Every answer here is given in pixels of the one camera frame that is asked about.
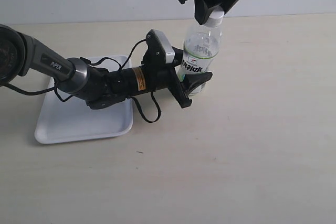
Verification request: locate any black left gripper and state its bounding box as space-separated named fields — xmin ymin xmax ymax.
xmin=115 ymin=47 xmax=213 ymax=108

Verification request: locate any white bottle cap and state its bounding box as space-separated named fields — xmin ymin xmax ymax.
xmin=204 ymin=6 xmax=225 ymax=27

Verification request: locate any clear labelled drink bottle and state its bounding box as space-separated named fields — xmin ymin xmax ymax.
xmin=177 ymin=20 xmax=222 ymax=81

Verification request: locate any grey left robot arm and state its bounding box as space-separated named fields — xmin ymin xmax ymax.
xmin=1 ymin=25 xmax=213 ymax=110

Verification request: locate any white plastic tray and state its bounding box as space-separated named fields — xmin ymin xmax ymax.
xmin=34 ymin=55 xmax=134 ymax=145

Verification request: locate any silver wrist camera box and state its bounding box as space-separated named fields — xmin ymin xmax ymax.
xmin=146 ymin=29 xmax=175 ymax=66

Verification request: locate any black camera cable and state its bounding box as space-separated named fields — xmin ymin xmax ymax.
xmin=52 ymin=39 xmax=161 ymax=124

